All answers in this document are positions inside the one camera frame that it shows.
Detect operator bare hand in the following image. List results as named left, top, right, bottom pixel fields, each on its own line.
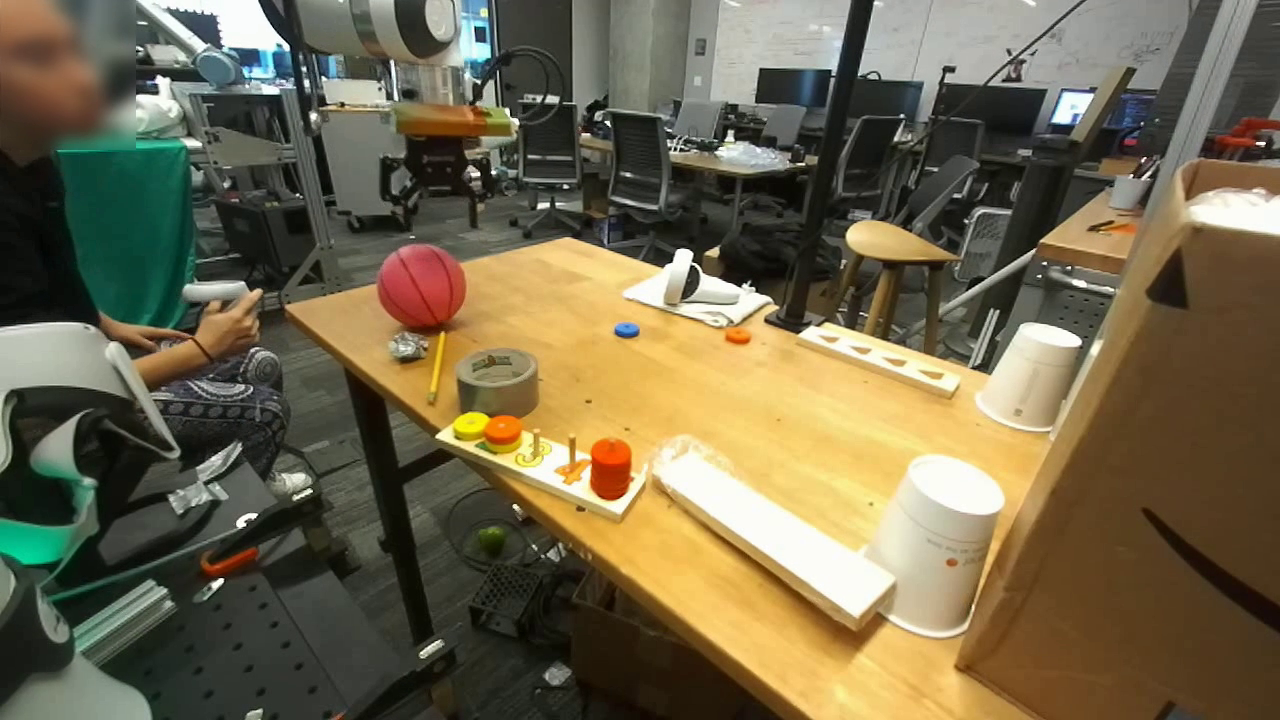
left=198, top=288, right=270, bottom=366

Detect pink mini basketball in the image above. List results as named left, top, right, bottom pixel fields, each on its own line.
left=371, top=239, right=471, bottom=335

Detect operator forearm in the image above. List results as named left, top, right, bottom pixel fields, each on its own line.
left=96, top=316, right=218, bottom=392

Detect crumpled silver foil ball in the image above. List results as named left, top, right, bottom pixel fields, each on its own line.
left=386, top=327, right=431, bottom=368

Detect white handheld controller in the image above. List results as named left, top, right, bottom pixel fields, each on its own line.
left=182, top=277, right=251, bottom=309

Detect operator patterned grey leggings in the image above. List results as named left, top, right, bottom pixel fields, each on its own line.
left=144, top=347, right=291, bottom=478

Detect green cloth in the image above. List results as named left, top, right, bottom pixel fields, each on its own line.
left=52, top=135, right=200, bottom=332

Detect white cabinet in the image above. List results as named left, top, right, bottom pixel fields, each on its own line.
left=315, top=104, right=425, bottom=236

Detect yellow pencil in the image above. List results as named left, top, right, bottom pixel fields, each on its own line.
left=425, top=327, right=451, bottom=408

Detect operator black shirt torso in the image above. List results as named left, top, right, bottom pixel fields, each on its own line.
left=0, top=146, right=106, bottom=332

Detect black metal table leg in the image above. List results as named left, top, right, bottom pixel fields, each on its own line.
left=340, top=368, right=458, bottom=673

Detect operator blurred head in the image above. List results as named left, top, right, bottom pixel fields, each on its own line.
left=0, top=0, right=136, bottom=152

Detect wooden peg stacking board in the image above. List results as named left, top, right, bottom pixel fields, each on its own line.
left=431, top=418, right=653, bottom=520

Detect grey mesh office chair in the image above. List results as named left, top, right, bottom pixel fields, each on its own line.
left=512, top=96, right=594, bottom=231

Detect red cylinder stacking block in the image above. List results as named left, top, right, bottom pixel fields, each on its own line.
left=587, top=437, right=636, bottom=504

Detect black office chair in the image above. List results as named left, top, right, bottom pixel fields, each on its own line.
left=605, top=107, right=676, bottom=251

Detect white round headset device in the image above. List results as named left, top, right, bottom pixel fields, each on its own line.
left=662, top=248, right=707, bottom=312

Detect wooden office desk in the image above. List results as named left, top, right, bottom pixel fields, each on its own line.
left=665, top=140, right=820, bottom=243

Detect long white foam tray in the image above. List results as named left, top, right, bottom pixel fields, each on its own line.
left=647, top=437, right=901, bottom=634

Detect black computer monitor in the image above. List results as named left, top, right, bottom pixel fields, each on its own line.
left=751, top=65, right=838, bottom=113
left=852, top=76, right=927, bottom=129
left=935, top=80, right=1051, bottom=135

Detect wooden strip with holes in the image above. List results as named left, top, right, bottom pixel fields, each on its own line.
left=797, top=320, right=963, bottom=400

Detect round wooden stool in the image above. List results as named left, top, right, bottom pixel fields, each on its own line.
left=833, top=217, right=961, bottom=352

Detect dark padded office chair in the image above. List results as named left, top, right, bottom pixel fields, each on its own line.
left=895, top=152, right=984, bottom=239

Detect white paper cup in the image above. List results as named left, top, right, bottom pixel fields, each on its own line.
left=867, top=452, right=1010, bottom=641
left=971, top=320, right=1087, bottom=437

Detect long wooden workbench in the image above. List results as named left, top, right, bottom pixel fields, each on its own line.
left=1038, top=186, right=1154, bottom=277

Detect laptop with blue screen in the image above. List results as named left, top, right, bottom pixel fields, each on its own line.
left=1050, top=85, right=1103, bottom=135

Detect large cardboard shipping box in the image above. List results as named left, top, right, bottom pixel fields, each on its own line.
left=958, top=155, right=1280, bottom=720

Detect clear plastic bag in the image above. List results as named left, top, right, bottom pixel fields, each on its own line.
left=1185, top=186, right=1280, bottom=239

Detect teal handled tool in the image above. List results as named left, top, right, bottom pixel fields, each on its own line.
left=0, top=316, right=185, bottom=577

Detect grey duct tape roll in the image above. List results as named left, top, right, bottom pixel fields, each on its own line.
left=451, top=344, right=544, bottom=419

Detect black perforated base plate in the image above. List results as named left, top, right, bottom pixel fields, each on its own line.
left=76, top=534, right=458, bottom=720

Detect black camera stand pole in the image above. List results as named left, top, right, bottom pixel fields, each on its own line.
left=781, top=0, right=879, bottom=335

